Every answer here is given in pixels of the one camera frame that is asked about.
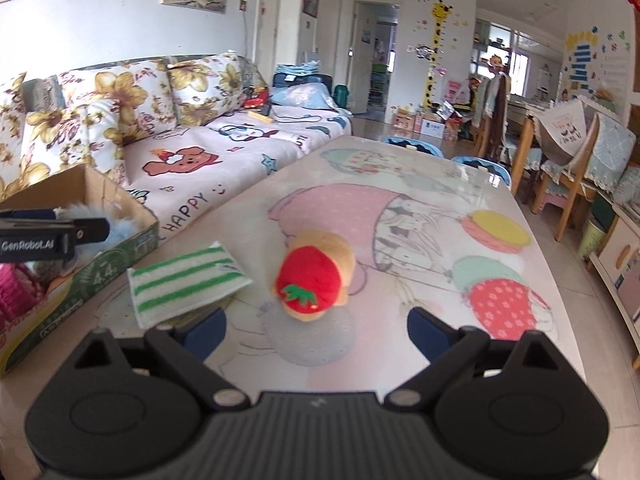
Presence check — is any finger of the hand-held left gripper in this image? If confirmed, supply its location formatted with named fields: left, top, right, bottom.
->
left=0, top=218, right=111, bottom=247
left=0, top=209, right=57, bottom=221

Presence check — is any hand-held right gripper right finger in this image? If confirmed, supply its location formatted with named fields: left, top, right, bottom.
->
left=384, top=307, right=568, bottom=408

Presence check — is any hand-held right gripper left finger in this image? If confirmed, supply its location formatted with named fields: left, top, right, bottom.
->
left=62, top=307, right=251, bottom=411

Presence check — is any blue fluffy pom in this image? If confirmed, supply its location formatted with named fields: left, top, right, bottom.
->
left=52, top=202, right=146, bottom=261

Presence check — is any magenta knit hat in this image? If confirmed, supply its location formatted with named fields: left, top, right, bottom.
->
left=0, top=262, right=48, bottom=328

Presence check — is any cardboard box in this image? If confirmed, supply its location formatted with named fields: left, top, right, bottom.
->
left=0, top=165, right=161, bottom=376

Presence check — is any strawberry hat plush toy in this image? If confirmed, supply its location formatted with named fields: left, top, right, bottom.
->
left=272, top=230, right=357, bottom=322

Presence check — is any green striped white cloth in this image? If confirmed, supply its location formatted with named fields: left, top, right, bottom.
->
left=126, top=241, right=253, bottom=328

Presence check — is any floral sofa cushion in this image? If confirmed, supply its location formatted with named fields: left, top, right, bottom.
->
left=167, top=52, right=251, bottom=128
left=0, top=72, right=31, bottom=201
left=25, top=60, right=178, bottom=171

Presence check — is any grey round pad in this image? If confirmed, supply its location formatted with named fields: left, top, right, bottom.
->
left=264, top=305, right=357, bottom=367

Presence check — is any printed tablecloth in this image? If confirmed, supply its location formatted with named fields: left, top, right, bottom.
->
left=92, top=135, right=588, bottom=411

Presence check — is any sofa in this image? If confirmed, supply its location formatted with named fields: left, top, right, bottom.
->
left=0, top=52, right=353, bottom=261

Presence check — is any pink cartoon sofa cover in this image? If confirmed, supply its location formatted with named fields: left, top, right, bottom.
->
left=122, top=105, right=353, bottom=251

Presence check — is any green wastebasket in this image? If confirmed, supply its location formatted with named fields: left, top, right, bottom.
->
left=579, top=217, right=608, bottom=261

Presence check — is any white box on floor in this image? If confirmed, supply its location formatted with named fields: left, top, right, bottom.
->
left=420, top=117, right=448, bottom=140

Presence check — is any cream cabinet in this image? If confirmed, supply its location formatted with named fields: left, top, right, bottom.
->
left=587, top=200, right=640, bottom=371

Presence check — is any wooden chair with teal cover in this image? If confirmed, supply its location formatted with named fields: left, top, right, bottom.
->
left=532, top=110, right=640, bottom=243

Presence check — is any dark wooden chair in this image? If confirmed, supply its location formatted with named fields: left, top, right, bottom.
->
left=472, top=72, right=516, bottom=161

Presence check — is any white printed tote bag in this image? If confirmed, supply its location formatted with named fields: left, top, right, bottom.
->
left=535, top=97, right=601, bottom=166

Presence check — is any folded blue bedding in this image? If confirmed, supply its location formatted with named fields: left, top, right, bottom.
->
left=274, top=60, right=323, bottom=76

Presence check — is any giraffe height chart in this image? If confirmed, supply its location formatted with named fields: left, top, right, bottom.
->
left=422, top=1, right=456, bottom=111

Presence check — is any blue paper wall display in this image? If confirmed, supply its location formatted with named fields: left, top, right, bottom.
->
left=565, top=30, right=601, bottom=91

